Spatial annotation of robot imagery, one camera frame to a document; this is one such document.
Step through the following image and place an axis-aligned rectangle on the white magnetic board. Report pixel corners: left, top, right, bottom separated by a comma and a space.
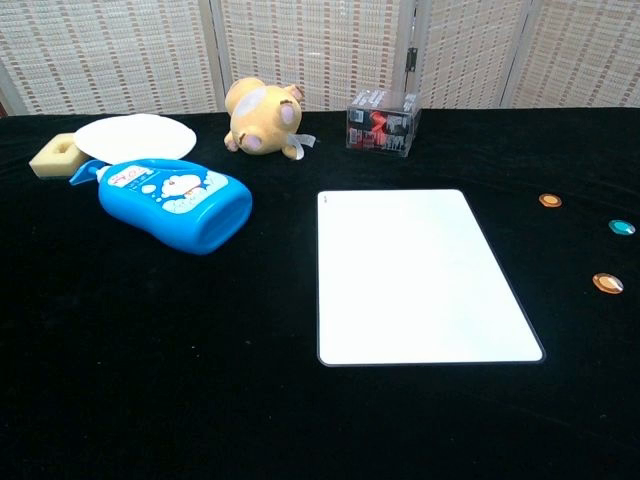
316, 188, 546, 368

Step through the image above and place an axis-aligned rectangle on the clear plastic box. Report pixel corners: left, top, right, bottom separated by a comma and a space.
345, 87, 422, 159

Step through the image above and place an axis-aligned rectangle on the yellow plush bear toy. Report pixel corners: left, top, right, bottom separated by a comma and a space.
223, 77, 317, 162

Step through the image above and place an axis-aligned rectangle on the blue pump bottle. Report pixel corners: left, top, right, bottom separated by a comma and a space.
68, 157, 254, 257

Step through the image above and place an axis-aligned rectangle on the woven folding screen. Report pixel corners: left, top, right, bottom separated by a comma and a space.
0, 0, 640, 117

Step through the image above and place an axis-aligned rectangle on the black tablecloth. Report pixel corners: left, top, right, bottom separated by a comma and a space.
0, 106, 640, 480

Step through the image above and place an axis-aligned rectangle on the white round plate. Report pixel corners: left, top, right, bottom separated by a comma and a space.
73, 113, 198, 164

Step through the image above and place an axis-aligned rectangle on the yellow sponge with hole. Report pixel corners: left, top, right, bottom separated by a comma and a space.
28, 132, 86, 179

